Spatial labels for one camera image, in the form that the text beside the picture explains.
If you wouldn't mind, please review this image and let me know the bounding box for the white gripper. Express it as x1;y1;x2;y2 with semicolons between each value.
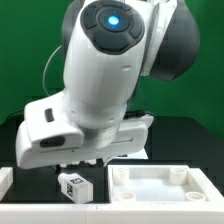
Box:
16;92;153;169

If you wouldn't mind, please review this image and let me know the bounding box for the white square tabletop part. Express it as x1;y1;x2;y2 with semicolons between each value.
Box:
108;165;221;203

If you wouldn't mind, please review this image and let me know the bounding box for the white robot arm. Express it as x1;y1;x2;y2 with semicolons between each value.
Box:
16;0;200;169

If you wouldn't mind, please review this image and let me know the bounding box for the white U-shaped fence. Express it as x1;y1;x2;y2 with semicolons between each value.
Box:
0;167;224;224

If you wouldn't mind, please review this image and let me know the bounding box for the white marker sheet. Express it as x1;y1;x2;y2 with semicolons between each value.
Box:
118;149;148;159

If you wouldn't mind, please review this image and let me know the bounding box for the black cable on table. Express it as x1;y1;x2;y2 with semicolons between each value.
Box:
6;111;26;121

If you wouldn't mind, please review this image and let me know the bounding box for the grey camera cable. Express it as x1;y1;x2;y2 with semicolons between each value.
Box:
41;45;64;98

